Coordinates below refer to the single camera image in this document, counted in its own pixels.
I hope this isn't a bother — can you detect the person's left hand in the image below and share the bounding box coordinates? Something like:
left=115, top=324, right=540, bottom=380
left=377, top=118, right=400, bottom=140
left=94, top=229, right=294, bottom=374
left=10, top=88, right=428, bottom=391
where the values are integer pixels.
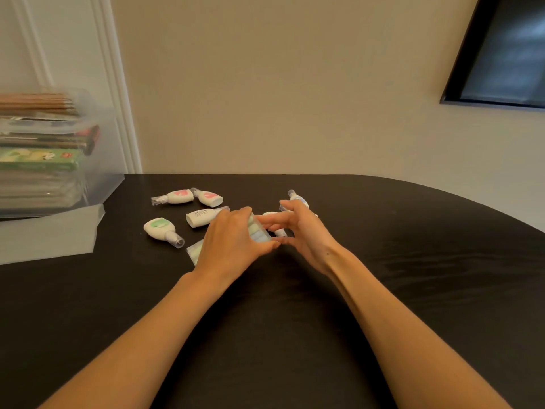
left=194, top=206, right=282, bottom=282

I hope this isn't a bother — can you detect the person's right hand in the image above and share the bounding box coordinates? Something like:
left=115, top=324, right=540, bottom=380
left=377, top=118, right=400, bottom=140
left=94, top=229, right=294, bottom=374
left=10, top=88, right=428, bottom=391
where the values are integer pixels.
left=260, top=199, right=341, bottom=276

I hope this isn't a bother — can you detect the small clear plastic sleeve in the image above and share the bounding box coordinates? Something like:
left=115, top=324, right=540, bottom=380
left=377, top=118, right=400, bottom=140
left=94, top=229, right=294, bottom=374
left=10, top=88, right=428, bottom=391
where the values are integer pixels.
left=187, top=211, right=273, bottom=267

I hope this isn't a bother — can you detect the white pink correction tape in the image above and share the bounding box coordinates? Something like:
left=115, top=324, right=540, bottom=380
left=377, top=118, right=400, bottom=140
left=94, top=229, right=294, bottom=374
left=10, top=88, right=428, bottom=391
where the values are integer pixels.
left=190, top=187, right=224, bottom=208
left=260, top=211, right=289, bottom=238
left=151, top=189, right=195, bottom=207

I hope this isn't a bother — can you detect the white printed correction tape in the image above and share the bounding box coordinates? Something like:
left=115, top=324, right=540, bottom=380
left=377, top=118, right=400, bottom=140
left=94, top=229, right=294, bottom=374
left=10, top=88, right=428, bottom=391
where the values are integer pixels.
left=185, top=206, right=230, bottom=229

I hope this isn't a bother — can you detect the white blue correction tape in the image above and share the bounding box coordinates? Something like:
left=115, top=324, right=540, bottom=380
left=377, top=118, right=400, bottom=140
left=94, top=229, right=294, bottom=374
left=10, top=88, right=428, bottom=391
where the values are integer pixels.
left=287, top=189, right=311, bottom=209

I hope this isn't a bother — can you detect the clear plastic storage bin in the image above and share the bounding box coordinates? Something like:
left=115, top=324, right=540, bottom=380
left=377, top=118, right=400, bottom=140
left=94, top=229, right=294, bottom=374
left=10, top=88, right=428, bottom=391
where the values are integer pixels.
left=0, top=87, right=125, bottom=220

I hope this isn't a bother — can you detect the translucent plastic sheet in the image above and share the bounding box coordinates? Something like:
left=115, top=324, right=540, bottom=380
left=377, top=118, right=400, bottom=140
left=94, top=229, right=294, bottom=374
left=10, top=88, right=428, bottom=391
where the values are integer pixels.
left=0, top=203, right=106, bottom=266

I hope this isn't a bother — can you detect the black gold pen box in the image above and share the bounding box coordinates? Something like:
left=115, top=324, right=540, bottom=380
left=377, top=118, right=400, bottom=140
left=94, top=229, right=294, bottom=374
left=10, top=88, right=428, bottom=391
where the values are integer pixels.
left=0, top=125, right=101, bottom=156

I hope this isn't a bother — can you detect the green pencil box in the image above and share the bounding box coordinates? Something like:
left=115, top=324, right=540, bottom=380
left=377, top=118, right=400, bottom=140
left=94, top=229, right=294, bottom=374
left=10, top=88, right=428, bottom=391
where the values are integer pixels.
left=0, top=148, right=85, bottom=172

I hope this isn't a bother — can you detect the bundle of wooden pencils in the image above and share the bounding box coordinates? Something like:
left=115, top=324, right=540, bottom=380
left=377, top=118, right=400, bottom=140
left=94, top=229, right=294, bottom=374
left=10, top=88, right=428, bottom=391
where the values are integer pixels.
left=0, top=93, right=78, bottom=116

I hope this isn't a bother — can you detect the person's right forearm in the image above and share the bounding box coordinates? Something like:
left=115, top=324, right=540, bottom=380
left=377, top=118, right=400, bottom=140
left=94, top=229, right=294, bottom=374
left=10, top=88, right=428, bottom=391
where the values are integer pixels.
left=323, top=251, right=512, bottom=409

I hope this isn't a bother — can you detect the person's left forearm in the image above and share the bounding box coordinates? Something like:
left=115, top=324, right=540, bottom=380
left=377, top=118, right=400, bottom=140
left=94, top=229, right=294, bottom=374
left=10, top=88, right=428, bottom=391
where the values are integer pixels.
left=40, top=270, right=230, bottom=409

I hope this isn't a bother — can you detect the black wall television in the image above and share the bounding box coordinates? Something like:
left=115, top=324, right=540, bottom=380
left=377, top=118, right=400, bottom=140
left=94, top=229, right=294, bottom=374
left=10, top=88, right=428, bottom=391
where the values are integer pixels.
left=441, top=0, right=545, bottom=109

